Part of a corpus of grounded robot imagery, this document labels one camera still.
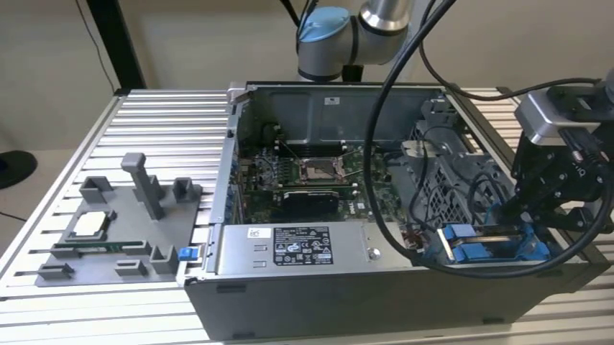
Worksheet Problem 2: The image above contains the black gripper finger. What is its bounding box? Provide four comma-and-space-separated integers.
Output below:
534, 204, 600, 231
498, 189, 548, 226

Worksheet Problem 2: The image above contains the black disk wire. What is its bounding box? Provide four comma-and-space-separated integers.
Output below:
410, 125, 513, 231

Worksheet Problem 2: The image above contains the grey disk bay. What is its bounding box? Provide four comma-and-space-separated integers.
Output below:
435, 222, 553, 267

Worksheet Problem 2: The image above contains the perforated metal drive cage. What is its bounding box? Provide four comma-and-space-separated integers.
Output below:
401, 120, 517, 231

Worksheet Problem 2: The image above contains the blue plastic carrier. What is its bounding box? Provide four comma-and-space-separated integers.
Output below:
453, 243, 552, 262

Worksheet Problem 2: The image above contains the green motherboard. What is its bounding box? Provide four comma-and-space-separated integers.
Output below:
238, 142, 414, 226

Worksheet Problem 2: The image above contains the silver power supply unit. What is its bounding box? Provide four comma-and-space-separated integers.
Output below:
214, 221, 415, 276

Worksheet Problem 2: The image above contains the CPU socket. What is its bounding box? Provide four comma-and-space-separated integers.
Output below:
298, 157, 347, 183

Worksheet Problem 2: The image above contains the black graphics card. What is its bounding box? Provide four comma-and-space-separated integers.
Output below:
273, 190, 341, 220

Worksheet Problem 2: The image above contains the dark grey PC case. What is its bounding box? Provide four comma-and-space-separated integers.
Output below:
184, 80, 614, 341

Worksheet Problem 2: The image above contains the locking lever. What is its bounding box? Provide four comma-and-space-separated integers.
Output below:
282, 141, 303, 161

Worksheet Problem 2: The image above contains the grey parts rack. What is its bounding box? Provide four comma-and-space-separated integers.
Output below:
36, 152, 206, 288

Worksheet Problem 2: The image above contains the green RAM stick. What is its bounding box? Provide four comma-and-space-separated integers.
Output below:
52, 242, 146, 252

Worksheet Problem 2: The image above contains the silver CPU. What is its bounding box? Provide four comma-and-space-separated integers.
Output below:
71, 211, 110, 236

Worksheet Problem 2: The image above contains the black round stand base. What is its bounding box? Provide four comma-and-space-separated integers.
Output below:
0, 149, 39, 190

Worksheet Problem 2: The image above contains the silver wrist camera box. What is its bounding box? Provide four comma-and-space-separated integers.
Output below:
514, 91, 604, 147

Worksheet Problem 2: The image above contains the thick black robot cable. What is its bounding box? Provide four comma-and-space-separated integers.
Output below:
365, 0, 612, 278

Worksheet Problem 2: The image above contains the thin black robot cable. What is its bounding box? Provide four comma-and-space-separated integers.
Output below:
418, 0, 604, 101

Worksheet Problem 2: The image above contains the black frame post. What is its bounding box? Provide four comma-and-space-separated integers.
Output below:
86, 0, 148, 91

